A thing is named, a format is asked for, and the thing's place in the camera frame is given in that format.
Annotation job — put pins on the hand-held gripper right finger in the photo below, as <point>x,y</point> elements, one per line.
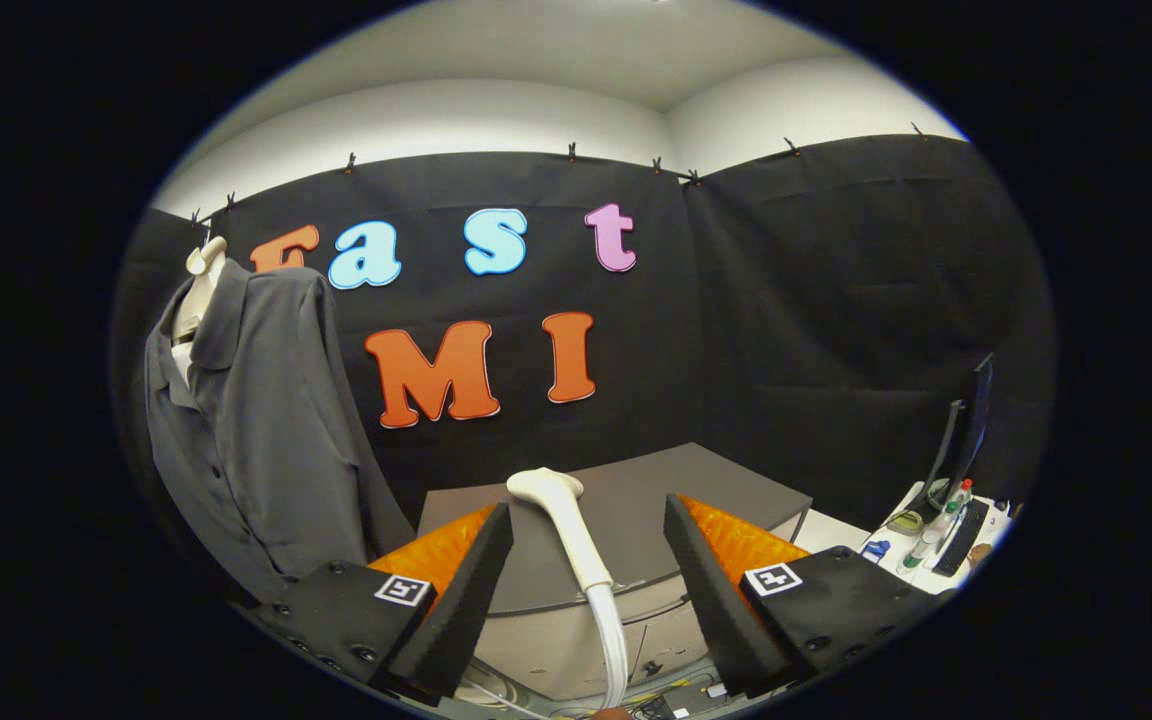
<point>726,610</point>

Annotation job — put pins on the black backdrop cloth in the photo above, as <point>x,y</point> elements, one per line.
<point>786,330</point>

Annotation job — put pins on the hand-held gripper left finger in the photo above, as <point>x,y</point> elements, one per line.
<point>461,610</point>

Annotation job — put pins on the white inner cloth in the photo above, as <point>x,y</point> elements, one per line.
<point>183,360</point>

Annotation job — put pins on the grey button shirt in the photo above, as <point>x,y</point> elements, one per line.
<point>266,430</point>

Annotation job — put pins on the row of black clips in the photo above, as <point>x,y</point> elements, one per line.
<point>350,163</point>

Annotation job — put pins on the white side desk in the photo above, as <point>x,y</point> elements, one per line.
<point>826,530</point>

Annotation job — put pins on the red cap plastic bottle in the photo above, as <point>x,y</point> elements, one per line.
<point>957,500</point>

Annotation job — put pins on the small blue box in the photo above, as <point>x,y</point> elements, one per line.
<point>875,549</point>

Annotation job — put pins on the cream garment hanger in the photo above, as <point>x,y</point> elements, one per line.
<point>198,300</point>

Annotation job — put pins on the grey drawer cabinet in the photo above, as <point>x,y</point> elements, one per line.
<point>626,490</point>

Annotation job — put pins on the green label plastic bottle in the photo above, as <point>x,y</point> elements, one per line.
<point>919,550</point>

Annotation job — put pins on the computer monitor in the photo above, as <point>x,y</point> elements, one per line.
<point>971,430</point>

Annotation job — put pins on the green round bowl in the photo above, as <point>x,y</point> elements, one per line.
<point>904,522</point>

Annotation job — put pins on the black keyboard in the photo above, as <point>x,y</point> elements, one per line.
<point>961,535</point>

